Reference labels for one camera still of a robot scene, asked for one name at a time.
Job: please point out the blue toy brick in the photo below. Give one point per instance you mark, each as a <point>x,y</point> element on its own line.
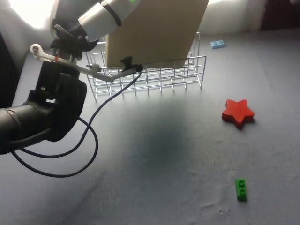
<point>218,44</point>

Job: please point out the green toy brick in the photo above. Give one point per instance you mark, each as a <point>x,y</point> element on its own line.
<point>242,189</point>

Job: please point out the grey table cloth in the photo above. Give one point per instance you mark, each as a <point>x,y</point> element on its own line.
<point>187,164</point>

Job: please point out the red star block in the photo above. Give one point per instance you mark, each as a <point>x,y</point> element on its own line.
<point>237,111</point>

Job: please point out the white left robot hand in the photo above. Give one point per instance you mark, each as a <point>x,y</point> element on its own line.
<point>98,21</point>

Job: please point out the beige book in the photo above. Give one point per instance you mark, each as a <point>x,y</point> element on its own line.
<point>159,30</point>

